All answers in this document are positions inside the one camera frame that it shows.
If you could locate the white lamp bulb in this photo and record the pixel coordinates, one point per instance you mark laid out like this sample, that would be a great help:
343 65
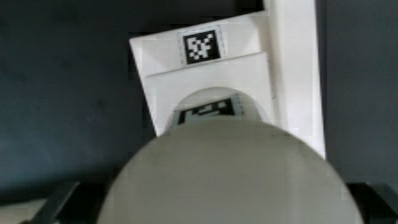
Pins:
228 172

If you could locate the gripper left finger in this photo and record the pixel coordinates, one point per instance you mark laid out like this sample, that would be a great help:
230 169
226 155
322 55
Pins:
73 204

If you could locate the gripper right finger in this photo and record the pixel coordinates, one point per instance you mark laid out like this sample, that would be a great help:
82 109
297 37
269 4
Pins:
377 202

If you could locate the white lamp base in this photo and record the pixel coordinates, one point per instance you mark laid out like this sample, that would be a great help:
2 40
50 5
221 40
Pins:
203 67

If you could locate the white border wall frame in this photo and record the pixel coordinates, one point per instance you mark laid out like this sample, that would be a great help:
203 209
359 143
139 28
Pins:
295 65

